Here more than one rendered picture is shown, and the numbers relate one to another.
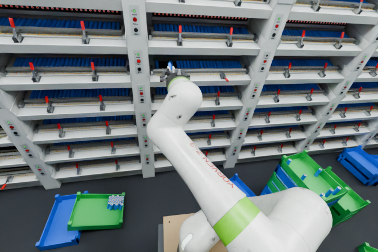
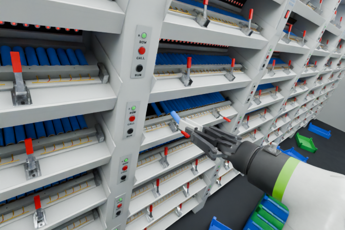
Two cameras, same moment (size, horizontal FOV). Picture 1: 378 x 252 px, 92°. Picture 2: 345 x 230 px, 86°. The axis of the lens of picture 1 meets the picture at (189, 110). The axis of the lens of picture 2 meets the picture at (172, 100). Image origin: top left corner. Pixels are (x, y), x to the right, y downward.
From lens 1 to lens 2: 0.62 m
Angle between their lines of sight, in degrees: 29
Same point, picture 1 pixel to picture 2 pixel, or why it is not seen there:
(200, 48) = (208, 85)
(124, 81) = (97, 157)
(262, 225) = not seen: outside the picture
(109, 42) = (80, 93)
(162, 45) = (168, 88)
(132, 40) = (129, 86)
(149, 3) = (168, 24)
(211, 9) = (228, 37)
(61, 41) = not seen: outside the picture
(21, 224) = not seen: outside the picture
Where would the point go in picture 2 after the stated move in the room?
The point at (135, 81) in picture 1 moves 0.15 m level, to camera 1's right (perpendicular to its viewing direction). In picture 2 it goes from (119, 151) to (165, 145)
